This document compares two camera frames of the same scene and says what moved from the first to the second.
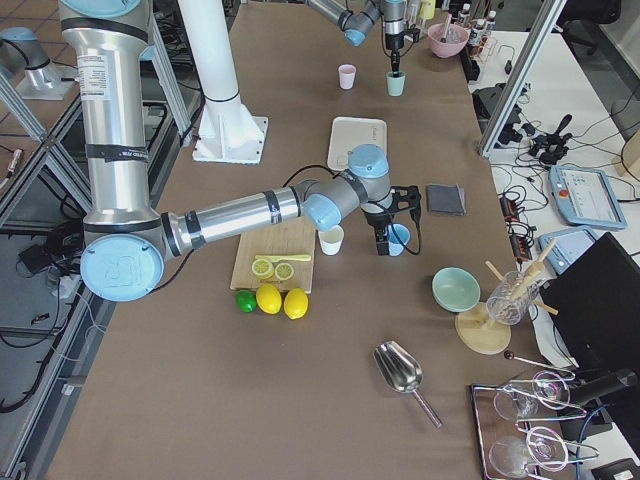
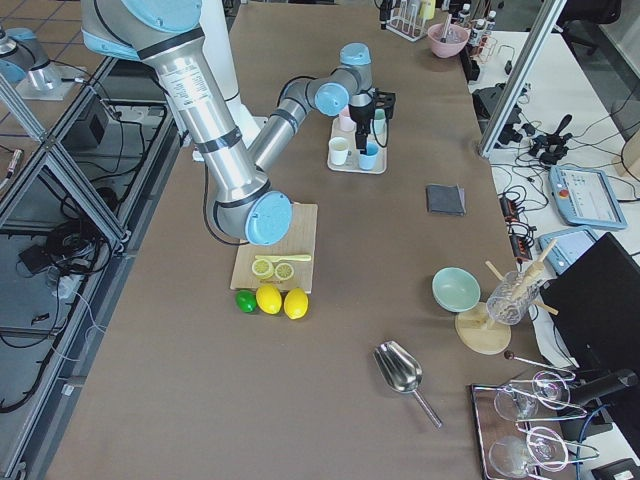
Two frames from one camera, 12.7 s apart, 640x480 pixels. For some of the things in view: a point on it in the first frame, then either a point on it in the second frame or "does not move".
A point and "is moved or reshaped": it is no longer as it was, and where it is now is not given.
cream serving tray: x=346 y=133 does not move
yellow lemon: x=268 y=299 does not move
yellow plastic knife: x=269 y=258 does not move
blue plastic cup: x=395 y=245 is moved or reshaped
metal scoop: x=402 y=372 does not move
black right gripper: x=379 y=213 → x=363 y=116
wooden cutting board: x=290 y=237 does not move
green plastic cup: x=396 y=84 → x=379 y=120
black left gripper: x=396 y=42 → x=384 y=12
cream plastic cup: x=331 y=240 → x=338 y=148
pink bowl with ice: x=457 y=39 does not move
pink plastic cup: x=346 y=74 is moved or reshaped
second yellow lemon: x=295 y=303 does not move
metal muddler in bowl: x=443 y=40 does not move
